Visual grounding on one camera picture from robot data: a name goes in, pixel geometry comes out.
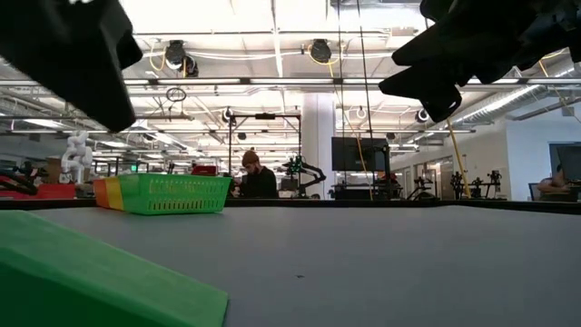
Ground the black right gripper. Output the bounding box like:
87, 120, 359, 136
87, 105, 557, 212
379, 0, 581, 123

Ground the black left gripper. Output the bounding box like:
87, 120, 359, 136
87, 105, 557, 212
0, 0, 144, 133

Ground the green rectangular block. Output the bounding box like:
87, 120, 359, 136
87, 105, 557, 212
0, 209, 230, 327

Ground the cardboard box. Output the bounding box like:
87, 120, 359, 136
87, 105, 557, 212
44, 157, 64, 184

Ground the orange plastic basket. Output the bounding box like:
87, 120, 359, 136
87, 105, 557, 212
93, 178, 109, 209

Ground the yellow plastic basket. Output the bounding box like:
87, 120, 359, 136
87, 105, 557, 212
103, 175, 126, 212

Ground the red bin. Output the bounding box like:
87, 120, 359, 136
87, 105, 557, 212
0, 183, 77, 201

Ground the black monitor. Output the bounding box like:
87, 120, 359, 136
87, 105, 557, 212
330, 136, 390, 173

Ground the white building column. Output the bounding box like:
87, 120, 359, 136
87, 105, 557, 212
301, 93, 337, 200

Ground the long ceiling light bar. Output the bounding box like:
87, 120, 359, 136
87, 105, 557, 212
122, 76, 581, 87

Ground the green plastic basket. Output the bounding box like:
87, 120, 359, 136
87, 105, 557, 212
116, 173, 233, 216

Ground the person at desk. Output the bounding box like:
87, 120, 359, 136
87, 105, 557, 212
537, 163, 574, 202

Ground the person with beanie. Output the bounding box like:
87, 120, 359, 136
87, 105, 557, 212
230, 149, 279, 200

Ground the black hanging cable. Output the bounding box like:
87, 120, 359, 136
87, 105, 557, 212
336, 0, 347, 142
355, 0, 375, 201

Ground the silver ventilation duct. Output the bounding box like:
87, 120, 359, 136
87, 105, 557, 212
447, 84, 581, 131

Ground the yellow hanging cable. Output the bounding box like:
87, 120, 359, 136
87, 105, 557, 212
446, 116, 473, 201

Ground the black table frame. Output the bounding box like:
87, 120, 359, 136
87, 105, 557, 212
0, 197, 581, 215

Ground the black metal frame rig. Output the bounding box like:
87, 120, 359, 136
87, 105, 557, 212
228, 112, 303, 183

